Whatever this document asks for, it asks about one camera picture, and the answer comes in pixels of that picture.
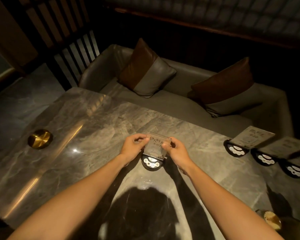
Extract quilted wall panel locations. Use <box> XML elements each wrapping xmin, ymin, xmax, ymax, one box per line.
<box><xmin>101</xmin><ymin>0</ymin><xmax>300</xmax><ymax>49</ymax></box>

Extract round gold-toned dish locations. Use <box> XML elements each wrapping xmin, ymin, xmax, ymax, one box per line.
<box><xmin>255</xmin><ymin>209</ymin><xmax>282</xmax><ymax>231</ymax></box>

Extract person's right hand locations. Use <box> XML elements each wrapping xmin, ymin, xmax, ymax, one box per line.
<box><xmin>162</xmin><ymin>136</ymin><xmax>195</xmax><ymax>175</ymax></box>

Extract clear acrylic table sign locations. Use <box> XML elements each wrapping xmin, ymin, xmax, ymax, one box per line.
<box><xmin>229</xmin><ymin>126</ymin><xmax>276</xmax><ymax>149</ymax></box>
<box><xmin>145</xmin><ymin>132</ymin><xmax>172</xmax><ymax>161</ymax></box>
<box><xmin>259</xmin><ymin>136</ymin><xmax>300</xmax><ymax>159</ymax></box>

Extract person's right forearm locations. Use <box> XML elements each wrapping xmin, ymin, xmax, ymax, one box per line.
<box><xmin>183</xmin><ymin>163</ymin><xmax>285</xmax><ymax>240</ymax></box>

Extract grey upholstered sofa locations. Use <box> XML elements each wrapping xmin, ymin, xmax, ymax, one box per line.
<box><xmin>78</xmin><ymin>44</ymin><xmax>295</xmax><ymax>148</ymax></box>

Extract round gold metal ashtray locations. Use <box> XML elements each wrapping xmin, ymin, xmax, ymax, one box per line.
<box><xmin>27</xmin><ymin>129</ymin><xmax>53</xmax><ymax>150</ymax></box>

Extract dark wooden slat screen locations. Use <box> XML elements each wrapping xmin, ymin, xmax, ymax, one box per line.
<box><xmin>15</xmin><ymin>0</ymin><xmax>101</xmax><ymax>91</ymax></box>

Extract person's left hand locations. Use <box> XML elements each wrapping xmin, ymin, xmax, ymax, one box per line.
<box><xmin>119</xmin><ymin>133</ymin><xmax>150</xmax><ymax>166</ymax></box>

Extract brown and grey cushion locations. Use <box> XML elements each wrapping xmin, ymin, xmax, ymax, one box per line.
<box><xmin>187</xmin><ymin>57</ymin><xmax>263</xmax><ymax>118</ymax></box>
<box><xmin>118</xmin><ymin>38</ymin><xmax>177</xmax><ymax>98</ymax></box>

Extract person's left forearm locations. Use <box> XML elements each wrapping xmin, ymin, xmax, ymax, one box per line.
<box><xmin>7</xmin><ymin>154</ymin><xmax>131</xmax><ymax>240</ymax></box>

